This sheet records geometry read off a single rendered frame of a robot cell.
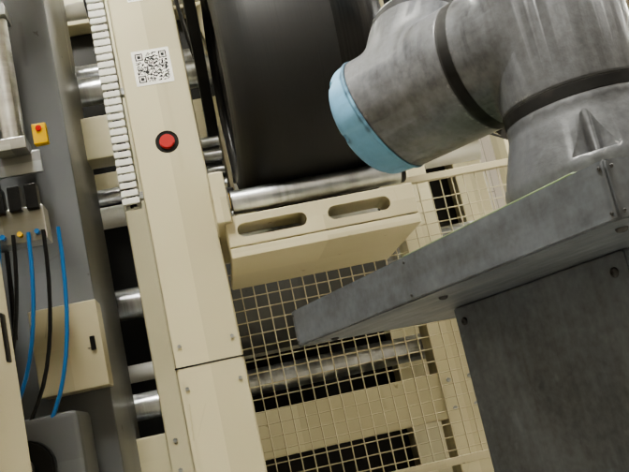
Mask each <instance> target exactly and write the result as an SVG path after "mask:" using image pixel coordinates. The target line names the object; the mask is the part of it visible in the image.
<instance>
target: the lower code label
mask: <svg viewBox="0 0 629 472"><path fill-rule="evenodd" d="M131 57H132V63H133V68H134V72H135V78H136V83H137V87H140V86H145V85H151V84H157V83H162V82H168V81H174V76H173V71H172V66H171V62H170V57H169V52H168V47H162V48H156V49H149V50H144V51H138V52H131Z"/></svg>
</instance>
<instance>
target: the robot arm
mask: <svg viewBox="0 0 629 472"><path fill-rule="evenodd" d="M329 86H330V88H329V104H330V109H331V112H332V115H333V118H334V121H335V123H336V125H337V127H338V129H339V131H340V132H341V134H342V135H343V136H344V138H345V139H346V142H347V144H348V145H349V147H350V148H351V149H352V150H353V151H354V153H355V154H356V155H357V156H358V157H359V158H360V159H361V160H363V161H364V162H365V163H366V164H368V165H369V166H371V167H372V168H374V169H376V170H379V171H382V172H386V173H400V172H403V171H406V170H409V169H412V168H420V167H422V166H423V165H424V164H426V163H428V162H430V161H432V160H434V159H436V158H438V157H440V156H442V155H446V154H448V153H450V152H452V151H455V150H457V149H459V148H461V147H463V146H465V145H467V144H469V143H471V142H474V141H476V140H479V139H482V138H484V137H486V136H488V135H492V136H495V137H499V138H502V139H505V140H508V144H509V149H508V161H507V175H506V192H505V202H506V204H508V203H510V202H512V201H514V200H517V199H520V198H522V197H524V196H526V195H528V194H530V193H532V192H534V191H535V190H537V189H539V188H541V187H543V186H545V185H547V184H550V183H552V182H554V181H556V180H558V179H560V178H562V177H564V176H565V175H567V174H569V173H571V172H577V171H579V170H583V169H585V168H587V167H589V166H590V165H592V164H594V163H596V162H598V161H600V160H602V159H608V158H618V157H628V156H629V9H628V6H627V4H626V1H625V0H390V1H388V2H387V3H386V4H384V5H383V6H382V7H381V8H380V10H379V11H378V12H377V14H376V15H375V17H374V19H373V23H372V26H371V31H370V34H369V37H368V42H367V46H366V49H365V51H364V52H363V53H362V54H361V55H360V56H358V57H357V58H355V59H353V60H352V61H349V62H346V63H344V64H343V65H342V66H341V68H339V69H338V70H337V71H336V72H335V73H334V74H333V76H332V78H331V80H330V83H329ZM494 132H496V133H498V134H499V135H498V134H495V133H494Z"/></svg>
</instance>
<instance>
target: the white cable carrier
mask: <svg viewBox="0 0 629 472"><path fill-rule="evenodd" d="M86 4H87V10H88V17H89V20H90V25H91V31H92V38H93V41H94V47H95V55H96V61H97V67H98V73H99V77H100V78H99V79H100V83H101V85H102V86H101V87H102V88H101V89H102V92H103V98H104V104H105V107H106V108H105V110H106V114H107V120H108V122H109V129H110V140H111V144H112V151H113V152H114V159H115V166H116V168H117V169H116V171H117V175H118V176H117V178H118V182H119V184H120V186H119V187H120V190H121V197H122V204H123V206H124V209H125V211H126V212H127V211H133V210H137V209H142V203H141V202H142V201H143V200H144V198H143V193H142V191H141V192H139V187H138V185H139V183H138V179H137V174H136V169H135V164H134V158H133V152H132V149H131V142H130V137H129V134H128V128H127V121H126V119H125V118H126V117H125V112H124V104H123V98H124V88H121V86H120V83H119V77H118V71H117V68H116V63H115V56H114V51H113V48H112V41H111V38H110V27H109V21H108V17H107V12H106V7H105V1H104V0H86ZM115 82H116V83H115ZM104 84H105V85H104ZM120 104H121V105H120ZM122 119H123V120H122ZM111 121H112V122H111ZM123 126H124V127H123ZM125 134H126V135H125ZM114 136H115V137H114ZM127 149H128V150H127Z"/></svg>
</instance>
